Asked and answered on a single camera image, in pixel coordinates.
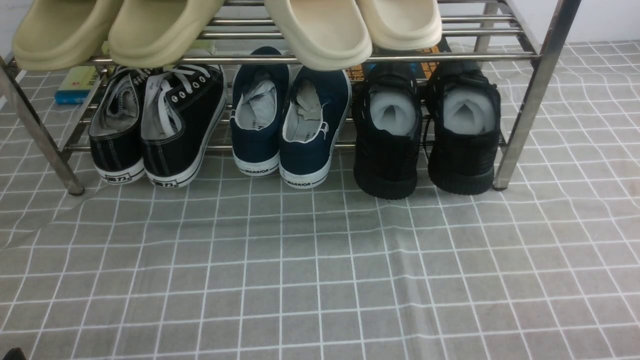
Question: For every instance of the black knit sneaker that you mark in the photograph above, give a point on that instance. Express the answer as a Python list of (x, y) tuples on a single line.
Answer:
[(465, 108), (388, 120)]

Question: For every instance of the stainless steel shoe rack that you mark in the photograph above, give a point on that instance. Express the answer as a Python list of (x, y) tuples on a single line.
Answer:
[(501, 34)]

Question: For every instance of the navy canvas shoe right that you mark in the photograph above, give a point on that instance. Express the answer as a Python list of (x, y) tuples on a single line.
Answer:
[(315, 111)]

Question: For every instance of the navy canvas shoe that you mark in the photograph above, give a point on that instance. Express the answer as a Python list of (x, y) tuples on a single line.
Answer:
[(258, 95), (315, 111)]

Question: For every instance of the navy canvas shoe left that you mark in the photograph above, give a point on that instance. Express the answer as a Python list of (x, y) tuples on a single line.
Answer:
[(258, 95)]

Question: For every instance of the black book with orange text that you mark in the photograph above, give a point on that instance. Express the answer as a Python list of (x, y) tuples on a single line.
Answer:
[(422, 70)]

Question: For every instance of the grey checkered floor cloth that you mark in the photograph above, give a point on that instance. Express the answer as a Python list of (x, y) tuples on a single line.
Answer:
[(240, 268)]

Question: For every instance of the cream slipper centre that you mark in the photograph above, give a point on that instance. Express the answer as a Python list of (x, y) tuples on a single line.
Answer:
[(324, 35)]

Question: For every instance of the cream slipper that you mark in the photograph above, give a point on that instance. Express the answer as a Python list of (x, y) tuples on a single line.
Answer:
[(324, 35), (402, 25)]

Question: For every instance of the black canvas sneaker right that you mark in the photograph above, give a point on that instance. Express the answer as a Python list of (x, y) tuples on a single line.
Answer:
[(182, 105)]

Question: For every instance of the black canvas sneaker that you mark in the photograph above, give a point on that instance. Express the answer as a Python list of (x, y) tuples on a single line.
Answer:
[(114, 131), (182, 105)]

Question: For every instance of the cream slipper right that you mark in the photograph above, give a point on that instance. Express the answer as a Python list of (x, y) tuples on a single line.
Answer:
[(402, 25)]

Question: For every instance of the black canvas sneaker left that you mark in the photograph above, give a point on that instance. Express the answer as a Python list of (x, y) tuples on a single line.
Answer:
[(114, 131)]

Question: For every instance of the olive slipper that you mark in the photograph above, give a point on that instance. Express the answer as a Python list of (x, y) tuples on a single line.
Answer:
[(62, 34), (156, 33)]

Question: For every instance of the blue and yellow book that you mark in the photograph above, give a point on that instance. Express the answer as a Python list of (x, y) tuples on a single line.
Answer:
[(77, 85)]

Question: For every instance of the olive slipper far left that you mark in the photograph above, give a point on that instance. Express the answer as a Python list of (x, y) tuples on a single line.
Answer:
[(62, 34)]

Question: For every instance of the black object bottom left corner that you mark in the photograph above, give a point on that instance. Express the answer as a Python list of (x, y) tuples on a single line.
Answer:
[(15, 354)]

